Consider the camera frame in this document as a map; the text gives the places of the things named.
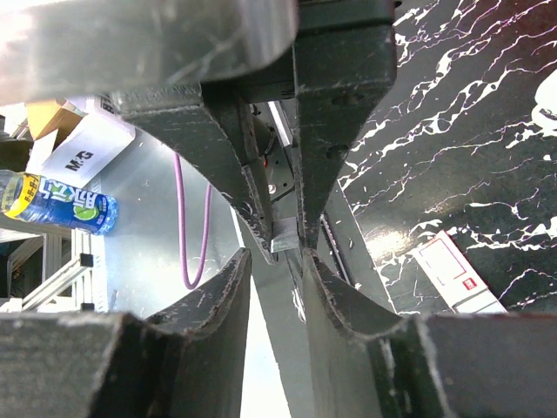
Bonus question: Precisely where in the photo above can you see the blue yellow drink bottle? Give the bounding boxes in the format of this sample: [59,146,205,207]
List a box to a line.
[1,170,118,235]

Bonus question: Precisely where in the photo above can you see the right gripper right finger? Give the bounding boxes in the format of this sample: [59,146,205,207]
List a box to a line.
[303,250,556,417]

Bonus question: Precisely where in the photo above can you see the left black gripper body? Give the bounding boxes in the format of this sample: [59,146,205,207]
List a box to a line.
[1,1,395,105]

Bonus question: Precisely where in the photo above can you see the white labelled cardboard box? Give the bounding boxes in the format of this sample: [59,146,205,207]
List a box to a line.
[25,95,136,187]

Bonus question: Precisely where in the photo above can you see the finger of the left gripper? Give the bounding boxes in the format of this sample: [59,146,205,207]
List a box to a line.
[111,84,275,264]
[293,24,397,248]

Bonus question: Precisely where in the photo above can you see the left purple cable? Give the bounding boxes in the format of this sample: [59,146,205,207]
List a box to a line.
[172,152,214,291]

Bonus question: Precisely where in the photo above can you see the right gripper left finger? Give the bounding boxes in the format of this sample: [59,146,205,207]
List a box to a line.
[1,248,252,417]

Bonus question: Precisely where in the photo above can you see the silver staple strip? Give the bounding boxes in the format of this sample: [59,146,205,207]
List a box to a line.
[271,217,299,253]

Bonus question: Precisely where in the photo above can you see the red white staple box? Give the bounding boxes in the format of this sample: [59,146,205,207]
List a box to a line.
[413,231,507,314]

